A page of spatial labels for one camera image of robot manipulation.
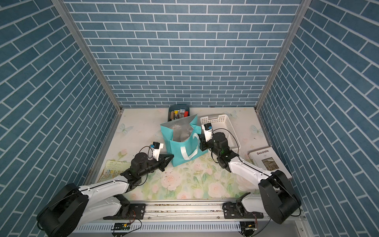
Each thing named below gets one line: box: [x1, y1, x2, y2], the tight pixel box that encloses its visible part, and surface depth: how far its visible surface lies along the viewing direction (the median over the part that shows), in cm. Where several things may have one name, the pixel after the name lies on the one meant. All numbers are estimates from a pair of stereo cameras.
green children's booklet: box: [97, 159, 132, 184], surface depth 90 cm
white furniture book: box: [247, 146, 293, 180], surface depth 92 cm
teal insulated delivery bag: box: [160, 114, 209, 167], surface depth 82 cm
